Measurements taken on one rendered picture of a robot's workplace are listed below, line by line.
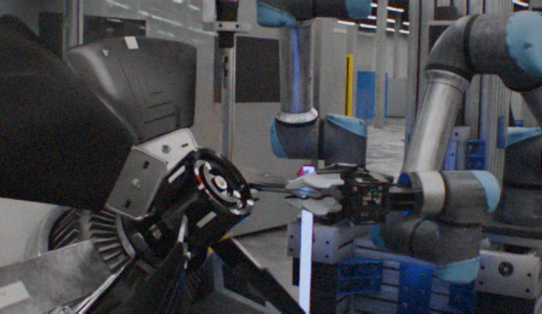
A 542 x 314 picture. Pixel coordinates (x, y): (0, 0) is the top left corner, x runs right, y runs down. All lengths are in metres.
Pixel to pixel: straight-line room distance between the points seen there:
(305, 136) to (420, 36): 0.44
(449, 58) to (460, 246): 0.36
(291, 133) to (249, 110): 3.57
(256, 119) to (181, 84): 4.31
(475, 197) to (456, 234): 0.07
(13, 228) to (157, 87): 0.30
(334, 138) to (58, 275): 1.04
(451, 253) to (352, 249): 0.64
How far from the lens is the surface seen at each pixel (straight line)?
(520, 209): 1.54
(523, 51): 1.14
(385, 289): 1.68
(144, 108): 0.96
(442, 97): 1.20
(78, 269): 0.82
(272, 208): 5.56
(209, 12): 0.92
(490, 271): 1.45
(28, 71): 0.76
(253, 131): 5.28
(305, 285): 1.31
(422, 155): 1.17
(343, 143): 1.67
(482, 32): 1.18
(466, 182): 1.06
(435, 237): 1.10
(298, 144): 1.68
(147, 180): 0.83
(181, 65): 1.04
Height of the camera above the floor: 1.36
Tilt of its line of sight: 6 degrees down
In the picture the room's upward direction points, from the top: 1 degrees clockwise
